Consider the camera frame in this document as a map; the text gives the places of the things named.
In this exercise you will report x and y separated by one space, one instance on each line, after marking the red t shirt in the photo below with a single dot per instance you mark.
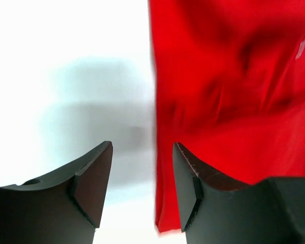
230 86

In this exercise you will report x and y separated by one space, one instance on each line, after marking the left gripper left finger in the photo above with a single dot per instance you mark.
62 206

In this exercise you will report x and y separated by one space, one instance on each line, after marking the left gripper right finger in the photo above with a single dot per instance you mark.
215 208

